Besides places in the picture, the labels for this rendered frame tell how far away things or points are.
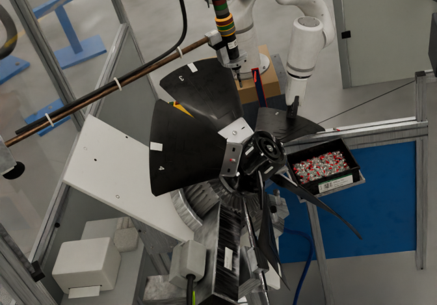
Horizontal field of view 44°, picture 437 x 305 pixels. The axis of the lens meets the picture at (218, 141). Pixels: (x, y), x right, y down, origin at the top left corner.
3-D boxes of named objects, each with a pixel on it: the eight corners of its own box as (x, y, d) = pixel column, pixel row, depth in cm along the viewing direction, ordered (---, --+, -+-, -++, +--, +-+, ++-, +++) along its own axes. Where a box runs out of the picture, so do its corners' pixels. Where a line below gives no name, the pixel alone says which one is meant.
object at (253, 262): (263, 274, 135) (251, 272, 133) (258, 253, 140) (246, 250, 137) (270, 270, 134) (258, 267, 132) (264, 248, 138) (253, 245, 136)
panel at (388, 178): (233, 268, 255) (197, 167, 213) (233, 267, 255) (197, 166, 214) (416, 250, 239) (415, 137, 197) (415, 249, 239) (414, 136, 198)
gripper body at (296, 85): (287, 57, 166) (281, 88, 173) (288, 76, 158) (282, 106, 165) (311, 59, 166) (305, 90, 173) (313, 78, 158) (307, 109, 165)
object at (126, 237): (113, 255, 178) (110, 250, 177) (118, 220, 190) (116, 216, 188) (138, 250, 177) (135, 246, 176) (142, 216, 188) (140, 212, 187)
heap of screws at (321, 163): (304, 195, 184) (302, 187, 181) (291, 168, 195) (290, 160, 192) (357, 178, 184) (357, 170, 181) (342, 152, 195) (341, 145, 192)
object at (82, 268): (61, 304, 168) (46, 283, 161) (75, 261, 180) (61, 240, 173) (113, 300, 164) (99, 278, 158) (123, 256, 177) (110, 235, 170)
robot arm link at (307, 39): (300, 50, 166) (281, 60, 160) (307, 10, 157) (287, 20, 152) (322, 61, 161) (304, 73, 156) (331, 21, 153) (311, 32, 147)
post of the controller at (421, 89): (417, 122, 191) (417, 77, 179) (415, 117, 194) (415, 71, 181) (426, 121, 191) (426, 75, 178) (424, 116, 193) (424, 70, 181)
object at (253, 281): (234, 303, 142) (219, 301, 139) (228, 271, 148) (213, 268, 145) (266, 281, 135) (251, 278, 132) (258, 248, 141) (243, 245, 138)
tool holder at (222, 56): (224, 75, 134) (214, 41, 128) (209, 65, 139) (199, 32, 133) (253, 58, 137) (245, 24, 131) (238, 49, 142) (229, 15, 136)
